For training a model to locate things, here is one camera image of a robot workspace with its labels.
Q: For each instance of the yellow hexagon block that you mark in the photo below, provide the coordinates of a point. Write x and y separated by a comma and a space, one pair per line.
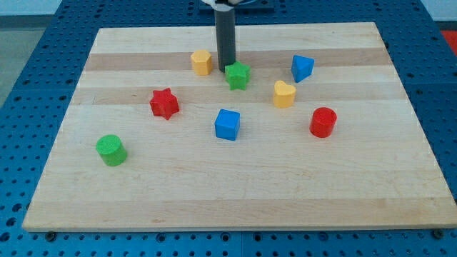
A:
201, 61

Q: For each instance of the red star block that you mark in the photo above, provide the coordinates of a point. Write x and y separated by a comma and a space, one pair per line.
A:
164, 103

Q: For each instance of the green star block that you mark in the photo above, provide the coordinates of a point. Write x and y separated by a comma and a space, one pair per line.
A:
237, 75

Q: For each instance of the yellow heart block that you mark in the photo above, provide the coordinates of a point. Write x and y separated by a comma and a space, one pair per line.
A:
283, 95

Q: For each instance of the blue triangle block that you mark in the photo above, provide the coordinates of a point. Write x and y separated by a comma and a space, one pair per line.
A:
301, 67

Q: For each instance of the green cylinder block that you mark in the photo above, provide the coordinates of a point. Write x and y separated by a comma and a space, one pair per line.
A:
111, 150

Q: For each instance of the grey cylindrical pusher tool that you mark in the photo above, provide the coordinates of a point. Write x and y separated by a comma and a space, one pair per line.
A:
225, 35

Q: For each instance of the wooden board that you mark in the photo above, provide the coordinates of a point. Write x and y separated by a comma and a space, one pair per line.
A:
375, 171

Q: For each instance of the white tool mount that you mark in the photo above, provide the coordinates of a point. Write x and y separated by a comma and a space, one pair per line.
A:
222, 3

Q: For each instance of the blue cube block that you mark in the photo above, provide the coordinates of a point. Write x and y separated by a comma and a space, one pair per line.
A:
227, 124

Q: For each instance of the red cylinder block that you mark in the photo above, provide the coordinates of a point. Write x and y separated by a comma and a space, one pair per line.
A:
322, 122

